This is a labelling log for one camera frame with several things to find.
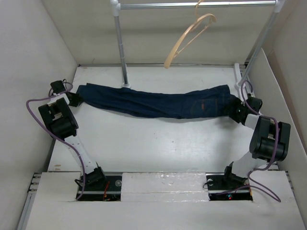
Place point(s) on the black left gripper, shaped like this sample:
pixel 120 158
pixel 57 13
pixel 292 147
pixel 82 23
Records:
pixel 78 100

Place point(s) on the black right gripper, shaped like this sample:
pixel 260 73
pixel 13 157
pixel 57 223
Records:
pixel 236 103

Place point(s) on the dark blue denim trousers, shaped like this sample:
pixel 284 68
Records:
pixel 208 103

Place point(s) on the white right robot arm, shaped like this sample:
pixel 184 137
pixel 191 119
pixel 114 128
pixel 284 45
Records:
pixel 269 142

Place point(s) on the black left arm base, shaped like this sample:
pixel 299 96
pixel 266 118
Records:
pixel 108 191

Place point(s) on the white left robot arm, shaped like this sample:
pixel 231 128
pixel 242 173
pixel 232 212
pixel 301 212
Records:
pixel 60 121

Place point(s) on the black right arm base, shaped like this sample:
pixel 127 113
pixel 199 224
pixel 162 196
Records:
pixel 223 188

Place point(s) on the beige plastic clothes hanger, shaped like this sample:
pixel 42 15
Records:
pixel 200 25

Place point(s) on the metal clothes rack frame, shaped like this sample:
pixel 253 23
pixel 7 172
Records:
pixel 116 7

